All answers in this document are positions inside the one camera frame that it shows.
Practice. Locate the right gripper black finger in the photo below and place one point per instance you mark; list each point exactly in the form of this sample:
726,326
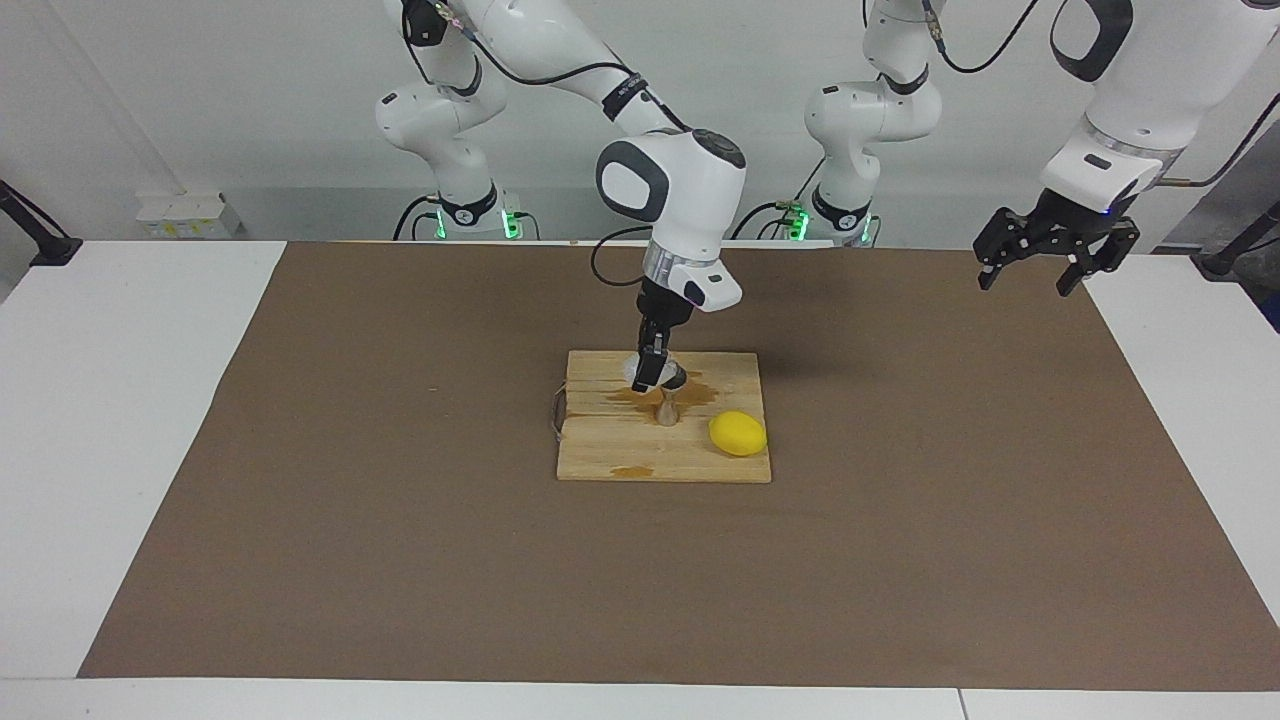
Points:
652,362

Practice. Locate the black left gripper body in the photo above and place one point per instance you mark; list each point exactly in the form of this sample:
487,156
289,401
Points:
1075,225

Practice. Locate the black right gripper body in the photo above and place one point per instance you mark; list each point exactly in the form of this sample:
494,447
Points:
662,310

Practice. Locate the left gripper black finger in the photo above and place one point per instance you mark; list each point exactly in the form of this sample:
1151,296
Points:
1105,255
1005,240

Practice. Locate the clear glass cup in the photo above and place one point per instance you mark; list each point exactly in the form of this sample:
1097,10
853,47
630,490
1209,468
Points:
675,377

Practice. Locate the steel double jigger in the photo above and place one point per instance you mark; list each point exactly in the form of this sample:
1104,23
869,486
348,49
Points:
667,412

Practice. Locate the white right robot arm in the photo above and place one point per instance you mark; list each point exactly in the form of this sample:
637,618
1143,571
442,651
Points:
680,190

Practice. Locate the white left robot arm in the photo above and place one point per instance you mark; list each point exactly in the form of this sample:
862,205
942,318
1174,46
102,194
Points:
870,110

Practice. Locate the wooden cutting board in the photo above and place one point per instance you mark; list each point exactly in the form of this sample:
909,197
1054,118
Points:
620,450

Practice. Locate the yellow lemon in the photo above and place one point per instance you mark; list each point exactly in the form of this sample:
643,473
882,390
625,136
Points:
738,433

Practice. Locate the black clamp stand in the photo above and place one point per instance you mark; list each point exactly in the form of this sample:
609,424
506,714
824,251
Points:
1222,265
55,251

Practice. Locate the brown table mat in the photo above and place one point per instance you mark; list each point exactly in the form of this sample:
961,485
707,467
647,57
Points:
400,560

